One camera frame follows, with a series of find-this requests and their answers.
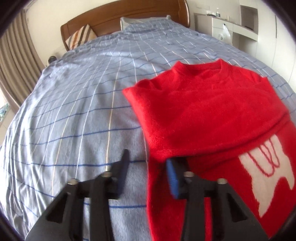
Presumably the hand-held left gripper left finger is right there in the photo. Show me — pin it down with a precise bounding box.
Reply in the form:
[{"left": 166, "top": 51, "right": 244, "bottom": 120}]
[{"left": 25, "top": 149, "right": 130, "bottom": 241}]

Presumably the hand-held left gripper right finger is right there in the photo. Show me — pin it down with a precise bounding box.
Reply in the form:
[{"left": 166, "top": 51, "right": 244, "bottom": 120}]
[{"left": 166, "top": 158, "right": 270, "bottom": 241}]

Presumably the red sweater with white animal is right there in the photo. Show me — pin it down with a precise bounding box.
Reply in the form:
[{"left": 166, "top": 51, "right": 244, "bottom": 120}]
[{"left": 122, "top": 58, "right": 296, "bottom": 241}]

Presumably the pile of assorted clothes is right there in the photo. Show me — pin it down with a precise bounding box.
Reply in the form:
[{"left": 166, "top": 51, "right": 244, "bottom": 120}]
[{"left": 0, "top": 102, "right": 10, "bottom": 121}]

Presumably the blue plaid duvet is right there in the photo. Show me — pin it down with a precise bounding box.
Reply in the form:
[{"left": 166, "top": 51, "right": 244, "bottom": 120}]
[{"left": 0, "top": 16, "right": 296, "bottom": 241}]

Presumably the striped cushion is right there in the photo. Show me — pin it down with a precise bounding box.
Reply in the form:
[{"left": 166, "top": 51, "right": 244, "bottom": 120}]
[{"left": 65, "top": 24, "right": 97, "bottom": 50}]

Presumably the blue plaid pillow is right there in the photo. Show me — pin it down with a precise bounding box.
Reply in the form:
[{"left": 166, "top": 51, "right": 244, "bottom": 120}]
[{"left": 120, "top": 15, "right": 171, "bottom": 32}]

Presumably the wooden bed headboard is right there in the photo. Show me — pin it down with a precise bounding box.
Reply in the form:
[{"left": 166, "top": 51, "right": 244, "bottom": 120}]
[{"left": 60, "top": 0, "right": 190, "bottom": 51}]

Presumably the white plastic bag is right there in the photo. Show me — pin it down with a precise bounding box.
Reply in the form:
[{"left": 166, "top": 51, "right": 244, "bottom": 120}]
[{"left": 218, "top": 24, "right": 232, "bottom": 43}]

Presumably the beige curtain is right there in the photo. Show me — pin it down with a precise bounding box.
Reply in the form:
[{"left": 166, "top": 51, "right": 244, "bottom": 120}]
[{"left": 0, "top": 9, "right": 44, "bottom": 109}]

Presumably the white desk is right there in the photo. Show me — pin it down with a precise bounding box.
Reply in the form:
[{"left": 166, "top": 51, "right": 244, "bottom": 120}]
[{"left": 194, "top": 13, "right": 258, "bottom": 50}]

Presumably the white wardrobe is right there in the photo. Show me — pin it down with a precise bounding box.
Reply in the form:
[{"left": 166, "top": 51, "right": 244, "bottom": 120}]
[{"left": 239, "top": 0, "right": 296, "bottom": 77}]

